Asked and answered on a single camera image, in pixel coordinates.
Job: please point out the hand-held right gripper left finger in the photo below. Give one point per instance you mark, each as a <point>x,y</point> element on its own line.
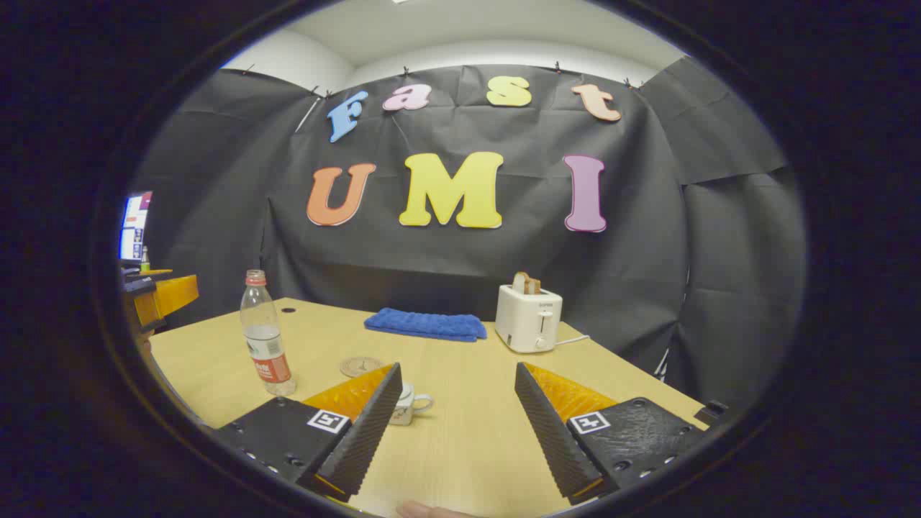
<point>363,439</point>

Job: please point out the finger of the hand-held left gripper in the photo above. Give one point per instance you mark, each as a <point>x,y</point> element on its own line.
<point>173,295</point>
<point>155,272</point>

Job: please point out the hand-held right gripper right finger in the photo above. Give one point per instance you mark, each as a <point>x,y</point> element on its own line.
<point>550,439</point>

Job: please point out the white ceramic teacup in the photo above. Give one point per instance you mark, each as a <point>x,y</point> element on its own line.
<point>404,411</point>

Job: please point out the round wooden coaster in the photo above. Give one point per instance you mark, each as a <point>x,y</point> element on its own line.
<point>360,367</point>

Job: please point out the clear plastic water bottle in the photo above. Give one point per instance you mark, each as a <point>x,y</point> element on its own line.
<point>262,316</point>

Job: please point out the small green bottle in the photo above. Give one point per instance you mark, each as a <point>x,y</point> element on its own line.
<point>144,260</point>

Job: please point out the computer monitor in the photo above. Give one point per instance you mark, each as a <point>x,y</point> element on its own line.
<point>135,223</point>

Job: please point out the white toaster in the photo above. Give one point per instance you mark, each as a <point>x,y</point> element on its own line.
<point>525,320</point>

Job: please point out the blue folded towel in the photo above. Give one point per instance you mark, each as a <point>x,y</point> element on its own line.
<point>424,325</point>

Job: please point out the bread slice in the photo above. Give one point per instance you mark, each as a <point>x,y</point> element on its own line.
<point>525,283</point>

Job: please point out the black backdrop cloth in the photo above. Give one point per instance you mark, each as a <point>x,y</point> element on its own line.
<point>647,216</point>

